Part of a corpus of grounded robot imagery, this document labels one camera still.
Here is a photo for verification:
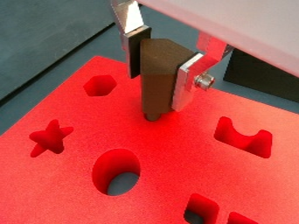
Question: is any red foam shape board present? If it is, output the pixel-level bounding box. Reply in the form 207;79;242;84
0;57;299;224

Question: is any grey side panel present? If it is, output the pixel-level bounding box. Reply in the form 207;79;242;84
0;0;114;100

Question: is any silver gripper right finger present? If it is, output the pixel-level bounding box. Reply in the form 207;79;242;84
172;32;234;111

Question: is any black curved block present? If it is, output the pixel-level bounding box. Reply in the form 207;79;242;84
223;49;299;103

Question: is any brown three prong block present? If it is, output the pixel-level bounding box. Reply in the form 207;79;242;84
140;38;194;122

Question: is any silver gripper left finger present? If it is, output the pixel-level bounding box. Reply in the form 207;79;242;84
110;0;152;79

